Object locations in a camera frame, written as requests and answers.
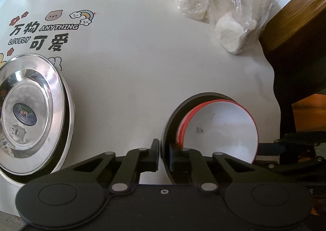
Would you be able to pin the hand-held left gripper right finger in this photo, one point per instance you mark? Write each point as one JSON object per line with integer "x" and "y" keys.
{"x": 175, "y": 157}

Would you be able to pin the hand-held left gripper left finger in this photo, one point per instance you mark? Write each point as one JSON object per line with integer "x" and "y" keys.
{"x": 153, "y": 157}

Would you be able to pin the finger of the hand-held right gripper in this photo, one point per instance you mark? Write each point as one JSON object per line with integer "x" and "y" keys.
{"x": 268, "y": 149}
{"x": 285, "y": 167}

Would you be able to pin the small deep steel bowl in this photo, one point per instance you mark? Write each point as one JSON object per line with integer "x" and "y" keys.
{"x": 169, "y": 124}

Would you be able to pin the plain steel plate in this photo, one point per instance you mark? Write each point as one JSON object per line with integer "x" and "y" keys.
{"x": 72, "y": 119}

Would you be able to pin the steel plate with round label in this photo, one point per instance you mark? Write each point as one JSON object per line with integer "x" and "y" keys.
{"x": 30, "y": 93}

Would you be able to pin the orange object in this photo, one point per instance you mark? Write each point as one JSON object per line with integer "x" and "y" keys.
{"x": 310, "y": 113}

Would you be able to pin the white printed tablecloth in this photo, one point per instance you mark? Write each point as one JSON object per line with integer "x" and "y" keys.
{"x": 140, "y": 55}

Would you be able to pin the plastic bag of white buns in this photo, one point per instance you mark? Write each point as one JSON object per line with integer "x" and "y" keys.
{"x": 193, "y": 1}

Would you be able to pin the brown wooden frame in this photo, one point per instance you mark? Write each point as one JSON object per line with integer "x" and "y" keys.
{"x": 293, "y": 22}

